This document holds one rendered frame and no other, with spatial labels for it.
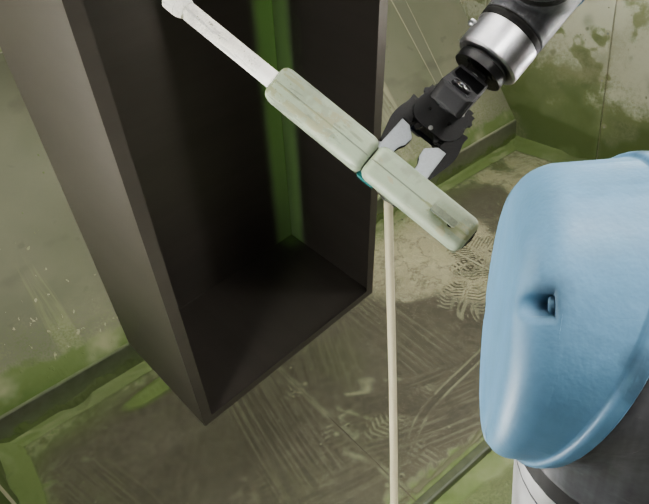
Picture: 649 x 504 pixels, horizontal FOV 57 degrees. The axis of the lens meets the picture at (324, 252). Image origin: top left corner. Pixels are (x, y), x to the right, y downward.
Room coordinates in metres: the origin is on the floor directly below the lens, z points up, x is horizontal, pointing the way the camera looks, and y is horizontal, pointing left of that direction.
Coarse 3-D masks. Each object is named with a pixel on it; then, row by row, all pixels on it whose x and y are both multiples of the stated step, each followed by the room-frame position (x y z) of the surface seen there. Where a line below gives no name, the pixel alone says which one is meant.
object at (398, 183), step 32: (224, 32) 0.77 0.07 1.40; (256, 64) 0.74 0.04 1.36; (288, 96) 0.70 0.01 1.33; (320, 96) 0.69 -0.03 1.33; (320, 128) 0.67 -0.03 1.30; (352, 128) 0.66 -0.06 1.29; (352, 160) 0.64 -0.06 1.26; (384, 160) 0.63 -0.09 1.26; (384, 192) 0.61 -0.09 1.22; (416, 192) 0.60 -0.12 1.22; (448, 224) 0.57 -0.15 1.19
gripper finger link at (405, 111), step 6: (414, 96) 0.71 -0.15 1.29; (408, 102) 0.71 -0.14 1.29; (414, 102) 0.70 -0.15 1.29; (402, 108) 0.70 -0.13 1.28; (408, 108) 0.70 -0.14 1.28; (396, 114) 0.70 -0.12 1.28; (402, 114) 0.70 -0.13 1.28; (408, 114) 0.70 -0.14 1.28; (390, 120) 0.70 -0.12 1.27; (396, 120) 0.70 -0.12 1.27; (408, 120) 0.69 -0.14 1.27; (390, 126) 0.69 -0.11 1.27; (384, 132) 0.69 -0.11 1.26
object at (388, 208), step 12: (384, 204) 0.84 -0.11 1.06; (384, 216) 0.85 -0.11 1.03; (384, 228) 0.85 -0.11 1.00; (396, 372) 0.78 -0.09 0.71; (396, 384) 0.77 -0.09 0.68; (396, 396) 0.76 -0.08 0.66; (396, 408) 0.75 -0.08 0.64; (396, 420) 0.74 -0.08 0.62; (396, 432) 0.73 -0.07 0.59; (396, 444) 0.72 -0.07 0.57; (396, 456) 0.71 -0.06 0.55; (396, 468) 0.70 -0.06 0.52; (396, 480) 0.69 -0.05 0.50; (396, 492) 0.68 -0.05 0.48
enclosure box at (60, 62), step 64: (0, 0) 0.98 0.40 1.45; (64, 0) 0.78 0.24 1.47; (128, 0) 1.23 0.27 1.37; (192, 0) 1.32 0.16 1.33; (256, 0) 1.43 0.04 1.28; (320, 0) 1.32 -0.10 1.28; (384, 0) 1.16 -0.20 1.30; (64, 64) 0.85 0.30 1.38; (128, 64) 1.23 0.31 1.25; (192, 64) 1.33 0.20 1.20; (320, 64) 1.35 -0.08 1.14; (384, 64) 1.19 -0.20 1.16; (64, 128) 0.96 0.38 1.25; (128, 128) 1.23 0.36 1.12; (192, 128) 1.33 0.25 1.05; (256, 128) 1.46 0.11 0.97; (64, 192) 1.13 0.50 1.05; (128, 192) 0.83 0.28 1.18; (192, 192) 1.34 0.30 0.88; (256, 192) 1.48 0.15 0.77; (320, 192) 1.43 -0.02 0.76; (128, 256) 0.94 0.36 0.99; (192, 256) 1.35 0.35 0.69; (256, 256) 1.50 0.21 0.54; (320, 256) 1.47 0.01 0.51; (128, 320) 1.13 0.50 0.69; (192, 320) 1.28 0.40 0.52; (256, 320) 1.26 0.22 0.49; (320, 320) 1.23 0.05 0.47; (192, 384) 0.92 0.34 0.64; (256, 384) 1.05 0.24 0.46
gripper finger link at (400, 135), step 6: (402, 120) 0.70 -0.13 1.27; (396, 126) 0.69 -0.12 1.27; (402, 126) 0.69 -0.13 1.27; (408, 126) 0.69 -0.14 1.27; (390, 132) 0.69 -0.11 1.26; (396, 132) 0.69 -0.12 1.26; (402, 132) 0.69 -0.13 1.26; (408, 132) 0.69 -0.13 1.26; (384, 138) 0.69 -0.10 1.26; (390, 138) 0.69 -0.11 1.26; (396, 138) 0.68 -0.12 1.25; (402, 138) 0.68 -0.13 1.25; (408, 138) 0.68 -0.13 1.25; (384, 144) 0.68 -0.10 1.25; (390, 144) 0.68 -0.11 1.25; (396, 144) 0.68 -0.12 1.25; (402, 144) 0.68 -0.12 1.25; (396, 150) 0.69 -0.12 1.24
